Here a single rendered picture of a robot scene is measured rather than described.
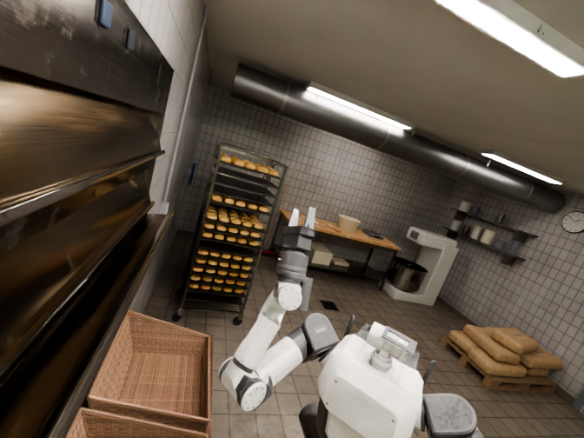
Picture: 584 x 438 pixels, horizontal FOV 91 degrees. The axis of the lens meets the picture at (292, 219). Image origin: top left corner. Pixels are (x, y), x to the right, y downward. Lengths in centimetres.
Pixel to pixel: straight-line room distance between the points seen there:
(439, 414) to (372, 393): 17
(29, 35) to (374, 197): 573
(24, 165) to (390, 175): 582
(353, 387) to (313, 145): 470
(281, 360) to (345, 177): 489
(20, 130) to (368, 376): 90
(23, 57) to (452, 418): 109
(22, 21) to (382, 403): 100
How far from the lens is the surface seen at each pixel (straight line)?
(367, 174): 580
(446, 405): 98
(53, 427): 59
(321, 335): 97
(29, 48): 56
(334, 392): 95
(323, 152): 538
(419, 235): 556
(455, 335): 477
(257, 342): 83
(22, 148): 57
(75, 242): 87
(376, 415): 94
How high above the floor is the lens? 190
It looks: 12 degrees down
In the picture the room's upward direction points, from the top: 18 degrees clockwise
